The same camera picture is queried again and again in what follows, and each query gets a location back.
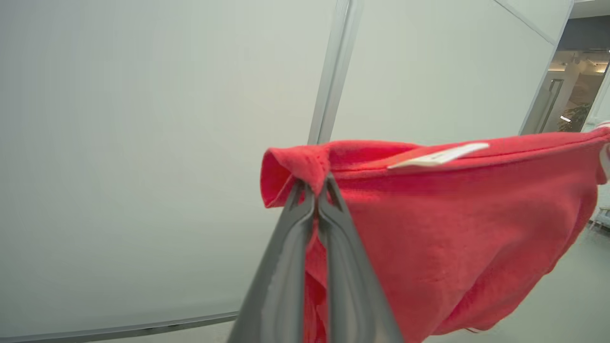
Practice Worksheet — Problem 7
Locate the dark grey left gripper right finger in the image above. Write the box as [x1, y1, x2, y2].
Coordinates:
[317, 172, 406, 343]

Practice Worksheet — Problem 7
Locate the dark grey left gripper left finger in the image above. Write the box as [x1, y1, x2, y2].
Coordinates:
[228, 180, 317, 343]

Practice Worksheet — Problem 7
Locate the red Bulls 23 jersey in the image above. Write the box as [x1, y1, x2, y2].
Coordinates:
[260, 126, 610, 343]

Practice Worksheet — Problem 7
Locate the green potted plant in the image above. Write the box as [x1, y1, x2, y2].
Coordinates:
[558, 102, 592, 133]

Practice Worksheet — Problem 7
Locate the white metal partition rail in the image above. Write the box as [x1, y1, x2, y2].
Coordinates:
[0, 312, 239, 343]
[307, 0, 366, 146]

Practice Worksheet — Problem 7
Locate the glass door with handle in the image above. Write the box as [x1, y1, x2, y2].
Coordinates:
[519, 48, 610, 136]

